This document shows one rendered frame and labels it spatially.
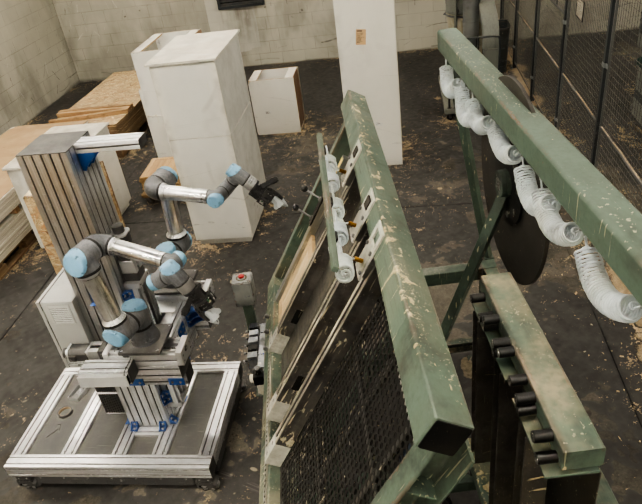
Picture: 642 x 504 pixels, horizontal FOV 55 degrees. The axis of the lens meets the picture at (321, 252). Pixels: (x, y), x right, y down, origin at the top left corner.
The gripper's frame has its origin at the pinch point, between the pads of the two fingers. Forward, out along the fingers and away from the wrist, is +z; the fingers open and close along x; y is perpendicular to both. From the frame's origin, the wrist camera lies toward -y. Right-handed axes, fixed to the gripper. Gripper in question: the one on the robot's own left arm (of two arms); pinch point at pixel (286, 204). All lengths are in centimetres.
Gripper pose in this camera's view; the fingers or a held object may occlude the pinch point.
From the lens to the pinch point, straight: 326.3
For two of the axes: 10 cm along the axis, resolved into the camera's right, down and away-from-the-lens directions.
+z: 7.9, 5.5, 2.9
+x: 4.4, -1.6, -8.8
